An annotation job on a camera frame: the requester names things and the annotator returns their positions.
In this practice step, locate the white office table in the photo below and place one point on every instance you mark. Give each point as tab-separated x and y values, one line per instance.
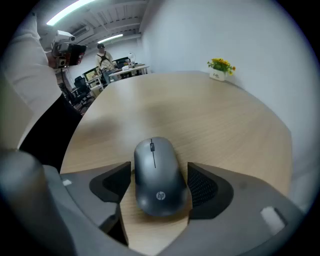
130	71

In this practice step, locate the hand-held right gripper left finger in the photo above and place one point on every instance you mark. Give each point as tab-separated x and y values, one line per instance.
110	183

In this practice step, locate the ceiling air conditioner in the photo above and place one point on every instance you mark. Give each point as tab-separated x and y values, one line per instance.
81	31

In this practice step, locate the grey computer mouse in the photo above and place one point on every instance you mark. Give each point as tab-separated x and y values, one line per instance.
158	177

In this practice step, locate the short ceiling light strip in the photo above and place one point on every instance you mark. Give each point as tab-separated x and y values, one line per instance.
110	38

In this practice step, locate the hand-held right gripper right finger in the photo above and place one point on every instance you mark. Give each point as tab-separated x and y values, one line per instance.
212	190

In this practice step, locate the white desk lamp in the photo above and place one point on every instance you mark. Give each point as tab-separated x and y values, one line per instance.
132	57

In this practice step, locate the yellow flowers in white pot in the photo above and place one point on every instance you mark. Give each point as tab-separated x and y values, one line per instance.
220	68

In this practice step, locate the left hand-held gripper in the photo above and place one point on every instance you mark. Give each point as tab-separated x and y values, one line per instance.
63	51

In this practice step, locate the black office chair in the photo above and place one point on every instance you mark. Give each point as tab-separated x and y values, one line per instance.
81	91

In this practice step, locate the black computer monitor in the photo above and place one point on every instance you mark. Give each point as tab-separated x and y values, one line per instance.
121	62

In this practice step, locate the long ceiling light strip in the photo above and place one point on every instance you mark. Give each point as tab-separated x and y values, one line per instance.
68	11

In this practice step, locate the person's black trousers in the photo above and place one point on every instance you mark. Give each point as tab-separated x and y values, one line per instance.
50	132

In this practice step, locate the computer monitor with picture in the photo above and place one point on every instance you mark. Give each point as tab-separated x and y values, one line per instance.
91	73

